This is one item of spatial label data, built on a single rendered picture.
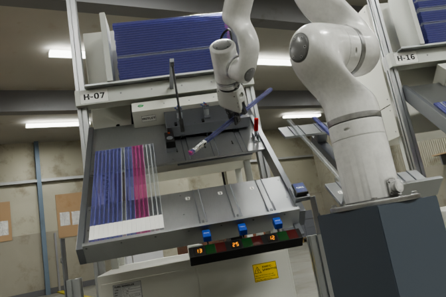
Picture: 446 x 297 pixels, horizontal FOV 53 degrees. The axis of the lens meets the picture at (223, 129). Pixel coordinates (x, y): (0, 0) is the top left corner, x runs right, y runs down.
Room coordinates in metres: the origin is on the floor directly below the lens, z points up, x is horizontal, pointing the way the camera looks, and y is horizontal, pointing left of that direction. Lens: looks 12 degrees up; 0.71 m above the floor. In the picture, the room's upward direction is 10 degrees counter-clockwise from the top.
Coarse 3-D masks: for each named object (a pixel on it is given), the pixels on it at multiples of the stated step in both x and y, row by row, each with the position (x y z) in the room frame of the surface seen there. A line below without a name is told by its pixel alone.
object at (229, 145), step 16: (112, 128) 1.83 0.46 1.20; (128, 128) 1.83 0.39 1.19; (144, 128) 1.82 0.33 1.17; (160, 128) 1.82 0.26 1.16; (240, 128) 1.81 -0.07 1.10; (96, 144) 1.74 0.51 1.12; (112, 144) 1.74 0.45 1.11; (128, 144) 1.74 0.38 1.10; (144, 144) 1.73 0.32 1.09; (160, 144) 1.73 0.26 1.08; (176, 144) 1.73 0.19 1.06; (192, 144) 1.73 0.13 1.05; (208, 144) 1.73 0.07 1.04; (224, 144) 1.72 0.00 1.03; (240, 144) 1.72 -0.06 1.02; (256, 144) 1.72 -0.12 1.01; (160, 160) 1.65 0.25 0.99; (176, 160) 1.65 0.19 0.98; (192, 160) 1.66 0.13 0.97; (208, 160) 1.72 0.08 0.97
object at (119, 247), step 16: (288, 208) 1.41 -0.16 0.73; (208, 224) 1.37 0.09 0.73; (224, 224) 1.38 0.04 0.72; (256, 224) 1.41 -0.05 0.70; (272, 224) 1.43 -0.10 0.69; (288, 224) 1.44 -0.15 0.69; (112, 240) 1.32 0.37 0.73; (128, 240) 1.33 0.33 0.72; (144, 240) 1.35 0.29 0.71; (160, 240) 1.36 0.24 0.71; (176, 240) 1.38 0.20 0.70; (192, 240) 1.39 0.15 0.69; (96, 256) 1.35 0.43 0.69; (112, 256) 1.36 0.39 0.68; (128, 256) 1.38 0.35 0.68
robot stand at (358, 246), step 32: (320, 224) 1.02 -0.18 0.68; (352, 224) 0.93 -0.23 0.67; (384, 224) 0.87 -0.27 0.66; (416, 224) 0.91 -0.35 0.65; (352, 256) 0.95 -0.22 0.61; (384, 256) 0.88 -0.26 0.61; (416, 256) 0.90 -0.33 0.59; (352, 288) 0.97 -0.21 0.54; (384, 288) 0.89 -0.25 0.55; (416, 288) 0.89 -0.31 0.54
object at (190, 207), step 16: (192, 192) 1.51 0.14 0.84; (208, 192) 1.51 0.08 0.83; (224, 192) 1.51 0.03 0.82; (240, 192) 1.51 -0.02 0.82; (256, 192) 1.51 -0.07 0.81; (272, 192) 1.50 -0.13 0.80; (176, 208) 1.45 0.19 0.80; (192, 208) 1.45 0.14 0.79; (208, 208) 1.45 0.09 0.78; (224, 208) 1.45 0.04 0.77; (240, 208) 1.45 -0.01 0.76; (256, 208) 1.45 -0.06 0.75; (272, 208) 1.45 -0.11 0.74; (176, 224) 1.40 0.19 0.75; (192, 224) 1.40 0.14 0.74
